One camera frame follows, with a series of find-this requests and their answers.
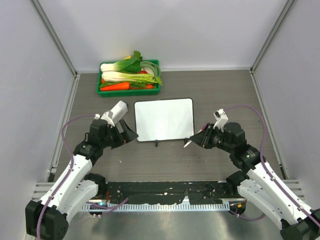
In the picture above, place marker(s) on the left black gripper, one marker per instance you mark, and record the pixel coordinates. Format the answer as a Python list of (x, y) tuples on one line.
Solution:
[(126, 135)]

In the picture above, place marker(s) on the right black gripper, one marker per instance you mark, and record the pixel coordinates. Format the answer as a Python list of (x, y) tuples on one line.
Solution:
[(203, 139)]

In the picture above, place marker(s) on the pink white marker pen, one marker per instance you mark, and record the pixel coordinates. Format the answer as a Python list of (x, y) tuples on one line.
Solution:
[(188, 142)]

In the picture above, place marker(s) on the small whiteboard with black frame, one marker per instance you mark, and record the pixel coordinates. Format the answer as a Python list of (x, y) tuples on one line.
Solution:
[(164, 120)]

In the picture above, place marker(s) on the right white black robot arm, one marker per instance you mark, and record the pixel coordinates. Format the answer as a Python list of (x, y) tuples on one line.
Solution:
[(257, 182)]

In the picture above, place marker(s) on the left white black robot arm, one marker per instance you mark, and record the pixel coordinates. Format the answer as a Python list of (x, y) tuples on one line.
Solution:
[(49, 217)]

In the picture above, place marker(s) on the large orange carrot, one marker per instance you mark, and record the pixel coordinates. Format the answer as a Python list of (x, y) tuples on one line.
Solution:
[(123, 86)]

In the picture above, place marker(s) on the green plastic tray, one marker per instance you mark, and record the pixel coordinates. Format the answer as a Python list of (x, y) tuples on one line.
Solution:
[(126, 93)]

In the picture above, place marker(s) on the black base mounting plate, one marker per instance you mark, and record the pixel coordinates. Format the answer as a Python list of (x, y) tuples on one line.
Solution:
[(171, 192)]

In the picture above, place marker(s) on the lower bok choy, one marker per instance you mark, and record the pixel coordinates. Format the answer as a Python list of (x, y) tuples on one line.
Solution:
[(140, 78)]

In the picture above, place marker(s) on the bok choy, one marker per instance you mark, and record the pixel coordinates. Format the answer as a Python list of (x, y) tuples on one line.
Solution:
[(140, 78), (127, 65)]

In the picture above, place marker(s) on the upper bok choy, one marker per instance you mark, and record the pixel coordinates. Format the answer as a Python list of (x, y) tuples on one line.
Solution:
[(127, 65)]

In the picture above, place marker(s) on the green long beans bundle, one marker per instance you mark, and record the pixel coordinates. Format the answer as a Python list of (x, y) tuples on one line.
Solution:
[(150, 68)]

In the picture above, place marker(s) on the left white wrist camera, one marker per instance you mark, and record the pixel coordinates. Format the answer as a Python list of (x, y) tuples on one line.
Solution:
[(114, 115)]

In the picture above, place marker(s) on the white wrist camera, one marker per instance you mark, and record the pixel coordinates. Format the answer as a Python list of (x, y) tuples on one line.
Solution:
[(114, 115), (221, 119)]

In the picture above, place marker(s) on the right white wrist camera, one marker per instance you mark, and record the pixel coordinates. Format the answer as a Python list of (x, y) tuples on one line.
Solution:
[(221, 119)]

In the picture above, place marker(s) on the white slotted cable duct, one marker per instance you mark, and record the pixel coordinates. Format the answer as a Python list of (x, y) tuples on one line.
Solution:
[(183, 207)]

